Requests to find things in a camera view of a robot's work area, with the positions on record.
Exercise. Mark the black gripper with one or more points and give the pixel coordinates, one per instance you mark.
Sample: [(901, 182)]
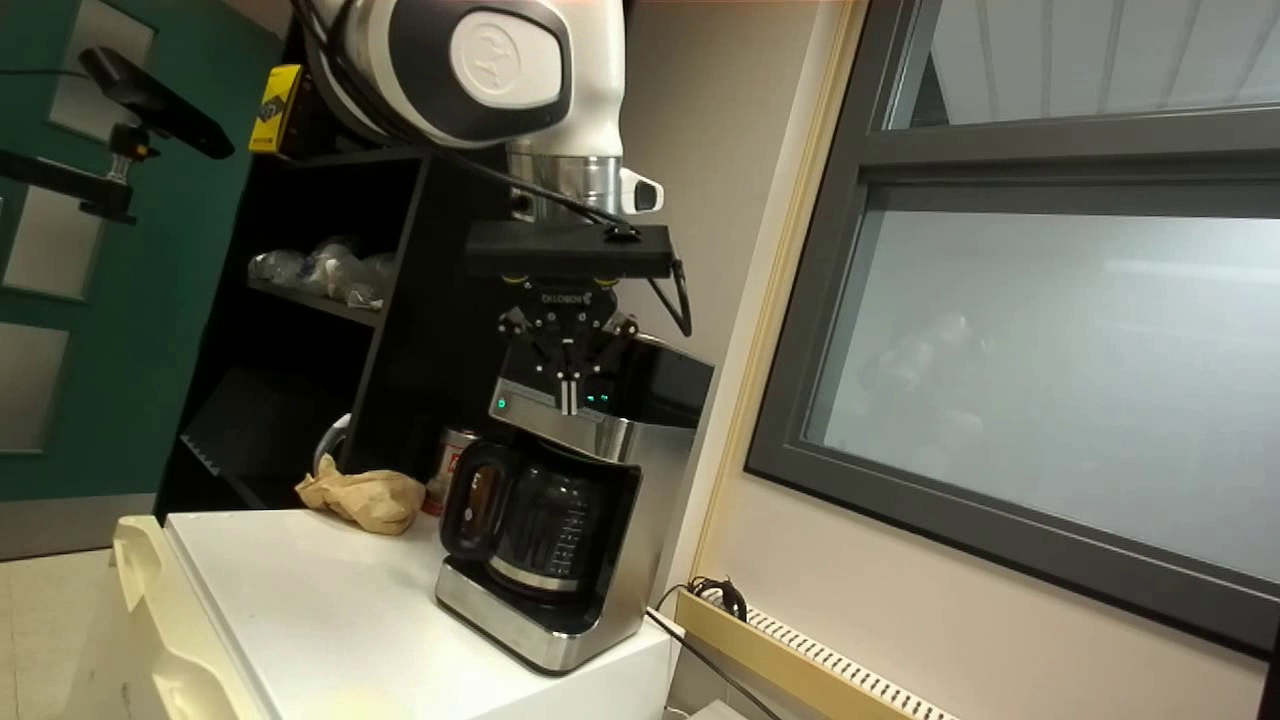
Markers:
[(564, 309)]

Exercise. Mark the black and steel coffee maker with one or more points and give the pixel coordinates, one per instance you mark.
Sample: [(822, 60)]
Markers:
[(637, 505)]

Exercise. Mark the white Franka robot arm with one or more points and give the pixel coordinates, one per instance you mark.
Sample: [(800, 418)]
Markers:
[(507, 65)]

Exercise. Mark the black shelving unit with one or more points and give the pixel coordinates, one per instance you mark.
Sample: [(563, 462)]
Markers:
[(427, 305)]

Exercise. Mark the tan plush toy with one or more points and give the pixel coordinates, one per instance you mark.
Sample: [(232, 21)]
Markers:
[(364, 499)]

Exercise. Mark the clear plastic bags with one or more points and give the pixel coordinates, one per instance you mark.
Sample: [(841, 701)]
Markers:
[(326, 274)]

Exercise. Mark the yellow box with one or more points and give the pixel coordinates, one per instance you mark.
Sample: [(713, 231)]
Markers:
[(277, 109)]

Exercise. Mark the grey framed window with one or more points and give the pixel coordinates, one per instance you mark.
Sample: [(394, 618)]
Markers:
[(1052, 375)]

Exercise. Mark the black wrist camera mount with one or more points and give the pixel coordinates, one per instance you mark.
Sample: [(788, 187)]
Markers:
[(564, 251)]

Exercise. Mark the black stereo camera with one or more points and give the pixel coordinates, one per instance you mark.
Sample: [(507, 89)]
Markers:
[(159, 100)]

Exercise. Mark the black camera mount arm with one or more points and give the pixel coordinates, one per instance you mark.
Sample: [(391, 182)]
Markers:
[(82, 187)]

